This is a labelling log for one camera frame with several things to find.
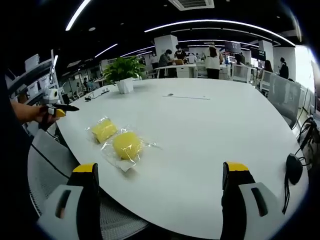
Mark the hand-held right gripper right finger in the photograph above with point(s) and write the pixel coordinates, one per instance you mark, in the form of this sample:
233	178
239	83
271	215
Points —
235	200

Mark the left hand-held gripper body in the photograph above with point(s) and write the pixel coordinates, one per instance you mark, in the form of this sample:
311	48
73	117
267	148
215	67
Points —
52	95

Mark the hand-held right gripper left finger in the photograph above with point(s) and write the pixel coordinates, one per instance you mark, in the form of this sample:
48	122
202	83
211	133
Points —
85	200

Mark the rectangular yellow cake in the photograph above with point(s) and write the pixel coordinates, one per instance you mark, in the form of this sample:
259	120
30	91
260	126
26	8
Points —
104	129

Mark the round yellow cake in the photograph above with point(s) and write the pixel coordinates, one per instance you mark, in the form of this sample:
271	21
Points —
128	146

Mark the person's left hand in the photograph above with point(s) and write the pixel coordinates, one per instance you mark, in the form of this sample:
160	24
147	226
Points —
40	113

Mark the metal storage shelf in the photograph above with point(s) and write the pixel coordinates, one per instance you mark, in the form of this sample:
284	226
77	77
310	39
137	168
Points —
32	80

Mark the grey mesh office chair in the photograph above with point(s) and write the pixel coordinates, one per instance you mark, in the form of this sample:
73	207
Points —
50	170

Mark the green potted plant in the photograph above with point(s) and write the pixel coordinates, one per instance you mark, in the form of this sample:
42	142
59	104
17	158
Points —
123	72

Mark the black round device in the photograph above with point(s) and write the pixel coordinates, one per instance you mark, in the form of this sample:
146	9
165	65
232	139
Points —
294	168

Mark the person's dark clothing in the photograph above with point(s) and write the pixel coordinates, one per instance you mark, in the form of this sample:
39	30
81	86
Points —
12	162

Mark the grey mesh chair back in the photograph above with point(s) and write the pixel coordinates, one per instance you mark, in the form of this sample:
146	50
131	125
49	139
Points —
285	97

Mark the white background desk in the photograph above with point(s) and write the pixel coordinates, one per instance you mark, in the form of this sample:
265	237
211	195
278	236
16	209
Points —
180	70

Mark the ceiling air conditioner vent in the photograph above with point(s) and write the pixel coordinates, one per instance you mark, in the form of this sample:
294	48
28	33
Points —
191	3

